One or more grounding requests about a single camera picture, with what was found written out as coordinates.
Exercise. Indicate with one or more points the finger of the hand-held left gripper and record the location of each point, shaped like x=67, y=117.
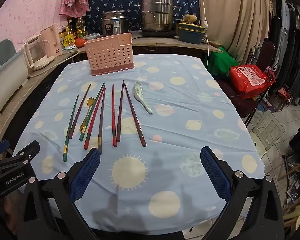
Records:
x=25, y=152
x=0, y=147

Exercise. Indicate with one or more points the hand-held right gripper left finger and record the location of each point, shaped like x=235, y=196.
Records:
x=85, y=175

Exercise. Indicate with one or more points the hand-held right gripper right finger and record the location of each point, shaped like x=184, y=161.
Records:
x=215, y=172

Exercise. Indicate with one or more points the dark purple chopstick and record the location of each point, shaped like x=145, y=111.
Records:
x=80, y=111
x=101, y=120
x=120, y=112
x=135, y=116

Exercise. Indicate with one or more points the pink perforated utensil basket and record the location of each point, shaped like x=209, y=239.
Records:
x=107, y=55

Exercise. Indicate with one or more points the blue planet print tablecloth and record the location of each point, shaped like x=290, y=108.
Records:
x=177, y=130

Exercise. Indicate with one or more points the gold flower spoon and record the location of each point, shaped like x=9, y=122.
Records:
x=86, y=117

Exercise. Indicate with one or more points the white storage box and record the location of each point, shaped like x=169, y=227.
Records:
x=5, y=80

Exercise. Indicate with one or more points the dark metal chair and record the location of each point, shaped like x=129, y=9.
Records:
x=240, y=105

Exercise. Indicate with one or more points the red plastic bag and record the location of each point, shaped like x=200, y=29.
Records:
x=250, y=80

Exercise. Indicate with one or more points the white ceramic soup spoon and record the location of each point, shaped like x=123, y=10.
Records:
x=138, y=90

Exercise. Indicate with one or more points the glass kettle white base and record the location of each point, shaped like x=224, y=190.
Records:
x=37, y=52

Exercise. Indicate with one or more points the green plastic bag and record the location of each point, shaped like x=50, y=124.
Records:
x=222, y=60

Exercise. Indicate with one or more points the small blue packet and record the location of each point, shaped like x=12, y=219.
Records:
x=70, y=46

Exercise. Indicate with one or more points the pink electric kettle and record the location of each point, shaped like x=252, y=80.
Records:
x=50, y=40

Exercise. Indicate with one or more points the yellow seasoning packet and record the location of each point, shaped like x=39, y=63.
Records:
x=67, y=38

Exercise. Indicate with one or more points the tomato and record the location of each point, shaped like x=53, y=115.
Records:
x=80, y=42

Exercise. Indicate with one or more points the dark sauce bottle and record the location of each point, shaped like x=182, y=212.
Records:
x=70, y=26

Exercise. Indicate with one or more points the clear plastic food container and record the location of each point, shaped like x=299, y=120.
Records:
x=92, y=36

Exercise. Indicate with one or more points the cooking oil bottle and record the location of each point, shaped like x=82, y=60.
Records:
x=81, y=28

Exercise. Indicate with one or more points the blue basin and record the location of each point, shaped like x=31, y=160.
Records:
x=190, y=37

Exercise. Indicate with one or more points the pink dotted curtain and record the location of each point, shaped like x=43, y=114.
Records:
x=22, y=10

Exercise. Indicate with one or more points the hanging clothes row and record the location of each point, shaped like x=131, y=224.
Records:
x=290, y=55

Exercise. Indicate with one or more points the black induction cooktop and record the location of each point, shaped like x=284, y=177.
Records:
x=165, y=33

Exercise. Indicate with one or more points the yellow bowl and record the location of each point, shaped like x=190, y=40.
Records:
x=187, y=26

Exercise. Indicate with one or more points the steel rice cooker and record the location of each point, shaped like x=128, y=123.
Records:
x=112, y=25

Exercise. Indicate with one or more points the loofah sponge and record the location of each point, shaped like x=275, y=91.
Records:
x=190, y=18

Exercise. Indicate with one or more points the beige curtain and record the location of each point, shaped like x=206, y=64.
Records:
x=240, y=17

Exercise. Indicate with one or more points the steel steamer pot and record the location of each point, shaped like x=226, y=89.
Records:
x=156, y=15

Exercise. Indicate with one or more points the navy printed cloth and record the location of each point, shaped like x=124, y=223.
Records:
x=127, y=2

